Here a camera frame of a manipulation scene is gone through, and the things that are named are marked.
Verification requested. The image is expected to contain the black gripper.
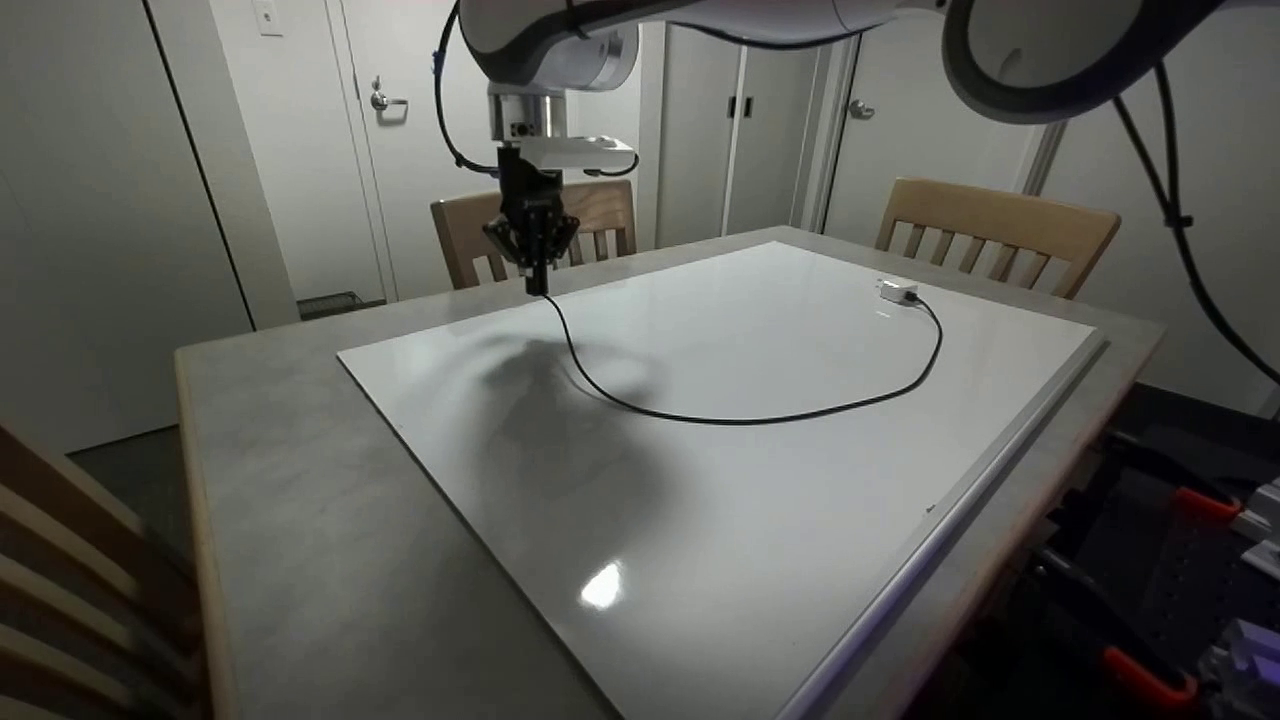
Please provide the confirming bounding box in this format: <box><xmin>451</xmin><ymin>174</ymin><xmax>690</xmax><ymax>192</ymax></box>
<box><xmin>483</xmin><ymin>142</ymin><xmax>583</xmax><ymax>300</ymax></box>

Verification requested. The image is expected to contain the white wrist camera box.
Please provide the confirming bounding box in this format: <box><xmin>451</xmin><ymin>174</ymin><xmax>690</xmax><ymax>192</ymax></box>
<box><xmin>513</xmin><ymin>129</ymin><xmax>644</xmax><ymax>179</ymax></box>

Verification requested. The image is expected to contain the white door with lever handle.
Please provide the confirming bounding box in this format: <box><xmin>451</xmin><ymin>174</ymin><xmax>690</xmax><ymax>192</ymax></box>
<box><xmin>324</xmin><ymin>0</ymin><xmax>572</xmax><ymax>307</ymax></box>

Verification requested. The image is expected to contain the white whiteboard sheet with rail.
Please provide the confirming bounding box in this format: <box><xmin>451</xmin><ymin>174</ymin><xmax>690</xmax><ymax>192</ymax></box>
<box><xmin>331</xmin><ymin>235</ymin><xmax>1113</xmax><ymax>720</ymax></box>

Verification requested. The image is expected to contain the wooden slat-back chair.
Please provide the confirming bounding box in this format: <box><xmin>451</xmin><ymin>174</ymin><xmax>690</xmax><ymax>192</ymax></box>
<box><xmin>427</xmin><ymin>178</ymin><xmax>639</xmax><ymax>295</ymax></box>
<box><xmin>0</xmin><ymin>421</ymin><xmax>212</xmax><ymax>720</ymax></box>
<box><xmin>873</xmin><ymin>178</ymin><xmax>1125</xmax><ymax>304</ymax></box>

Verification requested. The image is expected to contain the white door with round knob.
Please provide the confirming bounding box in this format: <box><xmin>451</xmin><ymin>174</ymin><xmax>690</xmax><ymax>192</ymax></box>
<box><xmin>823</xmin><ymin>23</ymin><xmax>1037</xmax><ymax>254</ymax></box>

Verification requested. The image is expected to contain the black clamp orange-red handle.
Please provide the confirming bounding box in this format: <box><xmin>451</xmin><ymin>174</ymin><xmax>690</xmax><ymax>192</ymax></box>
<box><xmin>1098</xmin><ymin>639</ymin><xmax>1203</xmax><ymax>720</ymax></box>
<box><xmin>1162</xmin><ymin>479</ymin><xmax>1257</xmax><ymax>542</ymax></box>

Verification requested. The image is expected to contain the black charger cable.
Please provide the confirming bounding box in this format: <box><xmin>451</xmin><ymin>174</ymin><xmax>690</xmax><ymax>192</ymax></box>
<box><xmin>537</xmin><ymin>287</ymin><xmax>948</xmax><ymax>433</ymax></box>

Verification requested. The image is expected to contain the metal lever door handle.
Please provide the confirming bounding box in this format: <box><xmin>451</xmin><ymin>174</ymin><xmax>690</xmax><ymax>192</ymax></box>
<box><xmin>366</xmin><ymin>75</ymin><xmax>416</xmax><ymax>132</ymax></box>

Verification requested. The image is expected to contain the black robot cable hose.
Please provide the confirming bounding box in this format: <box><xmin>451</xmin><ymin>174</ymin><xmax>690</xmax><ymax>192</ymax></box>
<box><xmin>1113</xmin><ymin>56</ymin><xmax>1280</xmax><ymax>391</ymax></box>

